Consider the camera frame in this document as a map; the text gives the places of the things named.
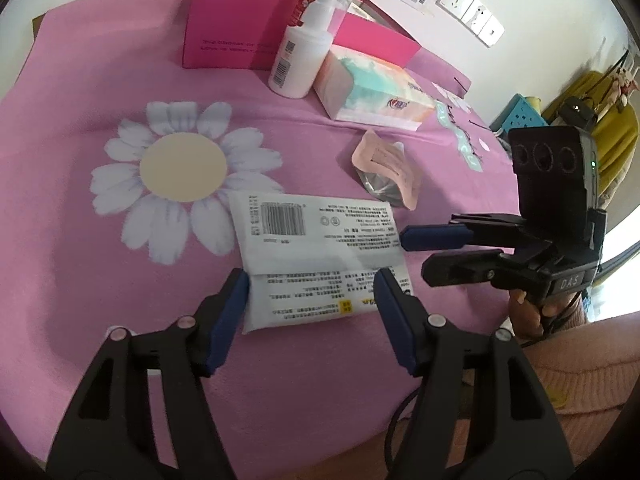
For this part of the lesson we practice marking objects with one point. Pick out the blue perforated basket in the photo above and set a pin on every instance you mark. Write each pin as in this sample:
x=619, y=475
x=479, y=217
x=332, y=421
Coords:
x=522, y=117

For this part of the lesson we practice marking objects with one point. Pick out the grey small packet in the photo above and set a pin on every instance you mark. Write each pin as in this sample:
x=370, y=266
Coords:
x=382, y=187

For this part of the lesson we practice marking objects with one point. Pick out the black handbag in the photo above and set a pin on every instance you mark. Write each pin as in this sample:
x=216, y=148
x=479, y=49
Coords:
x=577, y=112

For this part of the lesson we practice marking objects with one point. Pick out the person's right forearm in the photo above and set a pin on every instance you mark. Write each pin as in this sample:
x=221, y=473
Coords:
x=590, y=360

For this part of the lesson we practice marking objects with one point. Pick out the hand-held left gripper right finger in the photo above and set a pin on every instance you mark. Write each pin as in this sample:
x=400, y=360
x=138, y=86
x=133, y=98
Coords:
x=392, y=315

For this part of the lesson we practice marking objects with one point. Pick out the red white tube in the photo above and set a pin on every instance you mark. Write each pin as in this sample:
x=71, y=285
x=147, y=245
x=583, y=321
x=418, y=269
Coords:
x=301, y=7

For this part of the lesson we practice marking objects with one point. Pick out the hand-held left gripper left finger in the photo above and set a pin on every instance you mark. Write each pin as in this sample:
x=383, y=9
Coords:
x=231, y=310

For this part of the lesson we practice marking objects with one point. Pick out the person's right hand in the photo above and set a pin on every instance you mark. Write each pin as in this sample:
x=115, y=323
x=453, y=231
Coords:
x=525, y=317

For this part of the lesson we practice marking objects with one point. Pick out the pink patterned small packet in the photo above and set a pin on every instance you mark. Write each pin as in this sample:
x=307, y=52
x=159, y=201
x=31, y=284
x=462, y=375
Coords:
x=382, y=160

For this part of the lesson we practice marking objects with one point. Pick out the white barcode wipes packet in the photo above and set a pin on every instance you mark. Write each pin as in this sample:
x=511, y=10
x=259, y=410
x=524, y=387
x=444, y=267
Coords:
x=310, y=240

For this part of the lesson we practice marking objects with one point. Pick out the pink cardboard box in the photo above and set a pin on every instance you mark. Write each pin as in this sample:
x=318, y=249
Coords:
x=230, y=25

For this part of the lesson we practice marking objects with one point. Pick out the white coat rack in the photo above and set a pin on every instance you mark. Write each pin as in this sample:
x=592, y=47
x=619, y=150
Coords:
x=631, y=60

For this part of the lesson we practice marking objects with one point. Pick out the hanging plush toy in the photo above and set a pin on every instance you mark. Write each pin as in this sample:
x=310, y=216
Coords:
x=622, y=87

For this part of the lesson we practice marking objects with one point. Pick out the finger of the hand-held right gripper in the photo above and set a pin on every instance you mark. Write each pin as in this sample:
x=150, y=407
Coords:
x=430, y=237
x=460, y=267

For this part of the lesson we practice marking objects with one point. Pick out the white pump lotion bottle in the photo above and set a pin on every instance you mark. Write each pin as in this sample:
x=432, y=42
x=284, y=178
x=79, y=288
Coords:
x=300, y=60

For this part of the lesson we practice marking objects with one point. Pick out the yellow coat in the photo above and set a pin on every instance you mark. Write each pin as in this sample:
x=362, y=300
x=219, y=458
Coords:
x=617, y=135

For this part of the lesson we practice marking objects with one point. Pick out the peach teal tissue pack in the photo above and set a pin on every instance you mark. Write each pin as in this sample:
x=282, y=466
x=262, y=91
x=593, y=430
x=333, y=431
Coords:
x=375, y=90

